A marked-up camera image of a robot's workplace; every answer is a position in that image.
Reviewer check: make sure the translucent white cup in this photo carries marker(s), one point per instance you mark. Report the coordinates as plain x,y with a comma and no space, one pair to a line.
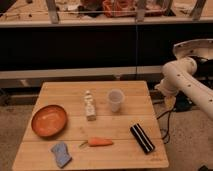
115,98

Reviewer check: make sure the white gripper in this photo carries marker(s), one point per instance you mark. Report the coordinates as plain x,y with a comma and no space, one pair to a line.
168,90

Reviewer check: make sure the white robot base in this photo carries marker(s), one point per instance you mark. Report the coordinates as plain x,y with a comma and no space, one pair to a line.
201,50

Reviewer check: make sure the white squeeze bottle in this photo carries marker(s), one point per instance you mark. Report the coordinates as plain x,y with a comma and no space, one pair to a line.
90,110

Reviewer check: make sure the black striped rectangular block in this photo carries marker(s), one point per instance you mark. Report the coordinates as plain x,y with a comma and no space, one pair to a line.
142,139

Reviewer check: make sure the orange object on shelf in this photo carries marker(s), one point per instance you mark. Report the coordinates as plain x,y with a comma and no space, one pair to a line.
118,8

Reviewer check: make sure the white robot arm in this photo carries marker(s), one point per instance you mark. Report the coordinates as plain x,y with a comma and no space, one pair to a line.
178,76

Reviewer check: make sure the orange toy carrot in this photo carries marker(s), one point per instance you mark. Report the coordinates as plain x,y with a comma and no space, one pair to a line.
97,141

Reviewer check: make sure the blue sponge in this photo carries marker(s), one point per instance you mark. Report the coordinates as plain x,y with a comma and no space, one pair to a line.
62,157

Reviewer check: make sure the orange ceramic bowl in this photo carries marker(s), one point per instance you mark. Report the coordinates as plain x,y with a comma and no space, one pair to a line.
49,120

